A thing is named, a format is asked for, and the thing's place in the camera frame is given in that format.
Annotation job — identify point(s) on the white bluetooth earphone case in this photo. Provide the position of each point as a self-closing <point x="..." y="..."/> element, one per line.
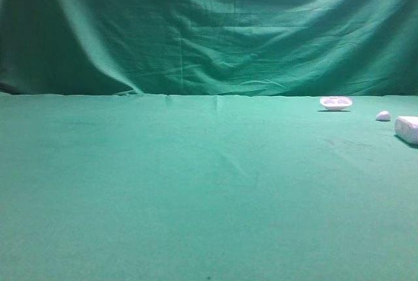
<point x="406" y="128"/>

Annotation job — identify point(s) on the white earphone tray insert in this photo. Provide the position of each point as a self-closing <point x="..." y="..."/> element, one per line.
<point x="335" y="103"/>

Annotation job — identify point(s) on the green backdrop curtain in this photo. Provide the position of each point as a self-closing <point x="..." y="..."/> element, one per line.
<point x="209" y="47"/>

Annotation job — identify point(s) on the green table cloth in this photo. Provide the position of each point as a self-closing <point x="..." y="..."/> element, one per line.
<point x="166" y="187"/>

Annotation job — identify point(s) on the small white earbud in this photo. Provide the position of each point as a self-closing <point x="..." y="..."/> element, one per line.
<point x="383" y="116"/>

